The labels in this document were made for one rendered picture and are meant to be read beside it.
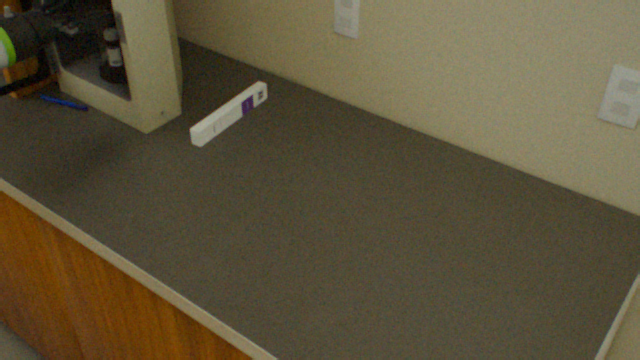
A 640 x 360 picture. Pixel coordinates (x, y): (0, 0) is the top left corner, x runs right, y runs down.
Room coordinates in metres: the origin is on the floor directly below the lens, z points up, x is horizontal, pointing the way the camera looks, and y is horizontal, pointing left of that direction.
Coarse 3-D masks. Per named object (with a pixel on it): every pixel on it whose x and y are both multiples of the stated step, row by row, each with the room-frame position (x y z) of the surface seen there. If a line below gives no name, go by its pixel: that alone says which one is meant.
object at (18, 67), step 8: (0, 0) 1.38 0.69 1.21; (8, 0) 1.39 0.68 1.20; (16, 0) 1.40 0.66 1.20; (0, 8) 1.37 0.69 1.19; (16, 8) 1.40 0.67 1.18; (16, 64) 1.37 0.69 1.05; (24, 64) 1.38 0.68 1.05; (32, 64) 1.39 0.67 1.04; (0, 72) 1.34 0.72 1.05; (8, 72) 1.35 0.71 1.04; (16, 72) 1.36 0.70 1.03; (24, 72) 1.38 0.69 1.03; (32, 72) 1.39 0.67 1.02; (0, 80) 1.34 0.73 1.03; (8, 80) 1.35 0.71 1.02; (16, 80) 1.36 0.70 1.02
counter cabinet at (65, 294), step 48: (0, 192) 1.16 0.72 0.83; (0, 240) 1.23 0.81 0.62; (48, 240) 1.07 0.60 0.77; (0, 288) 1.32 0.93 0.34; (48, 288) 1.13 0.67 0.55; (96, 288) 0.98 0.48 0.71; (144, 288) 0.87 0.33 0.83; (48, 336) 1.20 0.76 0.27; (96, 336) 1.02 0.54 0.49; (144, 336) 0.89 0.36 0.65; (192, 336) 0.79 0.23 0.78
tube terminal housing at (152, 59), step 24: (120, 0) 1.25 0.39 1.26; (144, 0) 1.30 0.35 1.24; (168, 0) 1.44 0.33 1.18; (144, 24) 1.29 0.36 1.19; (168, 24) 1.36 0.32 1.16; (144, 48) 1.28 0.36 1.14; (168, 48) 1.33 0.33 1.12; (144, 72) 1.27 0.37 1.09; (168, 72) 1.32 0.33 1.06; (96, 96) 1.35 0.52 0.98; (144, 96) 1.26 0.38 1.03; (168, 96) 1.31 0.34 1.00; (144, 120) 1.25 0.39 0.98; (168, 120) 1.30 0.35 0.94
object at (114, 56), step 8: (88, 0) 1.36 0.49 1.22; (96, 0) 1.35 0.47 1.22; (104, 0) 1.34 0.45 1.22; (96, 8) 1.35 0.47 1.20; (112, 24) 1.34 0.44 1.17; (96, 32) 1.35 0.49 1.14; (104, 32) 1.34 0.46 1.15; (112, 32) 1.34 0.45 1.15; (96, 40) 1.36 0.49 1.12; (104, 40) 1.34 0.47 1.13; (112, 40) 1.34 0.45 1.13; (96, 48) 1.37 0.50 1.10; (104, 48) 1.34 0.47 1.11; (112, 48) 1.34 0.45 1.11; (120, 48) 1.35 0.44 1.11; (104, 56) 1.35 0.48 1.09; (112, 56) 1.34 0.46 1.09; (120, 56) 1.34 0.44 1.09; (104, 64) 1.35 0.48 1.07; (112, 64) 1.34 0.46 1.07; (120, 64) 1.34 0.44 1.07
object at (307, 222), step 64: (192, 64) 1.59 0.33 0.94; (0, 128) 1.27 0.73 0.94; (64, 128) 1.27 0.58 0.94; (128, 128) 1.27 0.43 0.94; (256, 128) 1.28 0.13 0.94; (320, 128) 1.28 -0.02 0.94; (384, 128) 1.28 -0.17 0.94; (64, 192) 1.04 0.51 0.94; (128, 192) 1.04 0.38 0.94; (192, 192) 1.04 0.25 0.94; (256, 192) 1.04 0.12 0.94; (320, 192) 1.04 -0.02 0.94; (384, 192) 1.04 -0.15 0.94; (448, 192) 1.04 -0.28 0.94; (512, 192) 1.04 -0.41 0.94; (576, 192) 1.04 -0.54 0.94; (128, 256) 0.85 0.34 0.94; (192, 256) 0.85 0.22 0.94; (256, 256) 0.85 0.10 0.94; (320, 256) 0.85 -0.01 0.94; (384, 256) 0.85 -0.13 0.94; (448, 256) 0.85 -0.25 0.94; (512, 256) 0.85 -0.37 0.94; (576, 256) 0.85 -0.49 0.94; (256, 320) 0.70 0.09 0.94; (320, 320) 0.70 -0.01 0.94; (384, 320) 0.70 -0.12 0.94; (448, 320) 0.70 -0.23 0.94; (512, 320) 0.70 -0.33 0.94; (576, 320) 0.70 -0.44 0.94
